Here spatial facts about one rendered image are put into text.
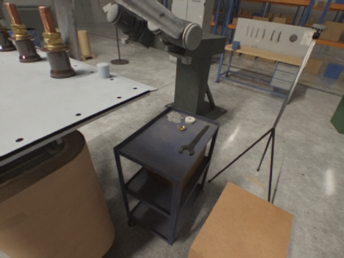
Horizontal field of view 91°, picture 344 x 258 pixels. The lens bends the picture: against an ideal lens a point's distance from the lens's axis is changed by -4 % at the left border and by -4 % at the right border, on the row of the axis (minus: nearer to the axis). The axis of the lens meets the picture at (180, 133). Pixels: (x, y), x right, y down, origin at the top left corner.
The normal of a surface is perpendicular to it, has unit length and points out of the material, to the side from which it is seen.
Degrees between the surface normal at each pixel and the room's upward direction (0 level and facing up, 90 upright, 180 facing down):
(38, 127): 0
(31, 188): 90
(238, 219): 0
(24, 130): 0
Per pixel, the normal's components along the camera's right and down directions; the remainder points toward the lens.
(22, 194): 0.84, 0.37
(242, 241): 0.08, -0.80
